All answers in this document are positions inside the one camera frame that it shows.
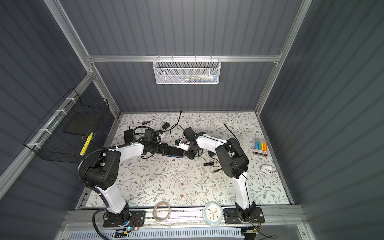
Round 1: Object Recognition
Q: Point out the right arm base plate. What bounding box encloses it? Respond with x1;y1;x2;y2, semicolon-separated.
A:
223;207;265;225

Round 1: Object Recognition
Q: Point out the highlighter marker pack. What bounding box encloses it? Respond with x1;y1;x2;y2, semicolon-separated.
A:
252;138;268;157

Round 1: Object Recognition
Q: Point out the black flat box in basket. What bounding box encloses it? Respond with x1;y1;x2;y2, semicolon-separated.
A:
63;113;103;136

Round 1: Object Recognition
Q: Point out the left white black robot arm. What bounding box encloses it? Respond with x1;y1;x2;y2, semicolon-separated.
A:
77;126;164;226

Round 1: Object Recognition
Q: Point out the floral table mat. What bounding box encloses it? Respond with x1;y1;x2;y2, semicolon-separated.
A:
112;112;290;207

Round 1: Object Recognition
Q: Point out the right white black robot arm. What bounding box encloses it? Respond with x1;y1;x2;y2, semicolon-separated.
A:
183;128;256;223

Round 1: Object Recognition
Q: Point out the yellow black striped item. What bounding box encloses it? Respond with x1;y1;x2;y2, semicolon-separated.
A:
80;132;94;156

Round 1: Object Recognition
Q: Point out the small white cylinder object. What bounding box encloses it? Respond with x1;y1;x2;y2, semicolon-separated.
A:
261;165;274;173

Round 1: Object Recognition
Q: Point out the white wire mesh basket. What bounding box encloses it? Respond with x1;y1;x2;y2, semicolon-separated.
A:
153;60;222;85

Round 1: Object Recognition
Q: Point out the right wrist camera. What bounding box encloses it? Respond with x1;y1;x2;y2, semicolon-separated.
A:
175;140;189;151

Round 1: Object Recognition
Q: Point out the black wire basket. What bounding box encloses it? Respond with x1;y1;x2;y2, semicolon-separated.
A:
24;92;110;163

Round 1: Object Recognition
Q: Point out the black power adapter left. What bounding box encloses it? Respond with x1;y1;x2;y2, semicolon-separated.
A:
162;123;170;130

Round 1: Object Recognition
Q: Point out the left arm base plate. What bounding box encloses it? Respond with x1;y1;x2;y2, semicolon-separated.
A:
103;211;146;228

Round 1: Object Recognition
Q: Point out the small black power adapter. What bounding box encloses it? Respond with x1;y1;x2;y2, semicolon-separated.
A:
208;151;216;158

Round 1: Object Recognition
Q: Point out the clear tape roll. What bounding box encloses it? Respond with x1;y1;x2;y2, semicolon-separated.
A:
152;201;172;223

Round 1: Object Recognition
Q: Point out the white round clock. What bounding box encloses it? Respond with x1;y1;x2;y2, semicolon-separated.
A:
203;202;224;227

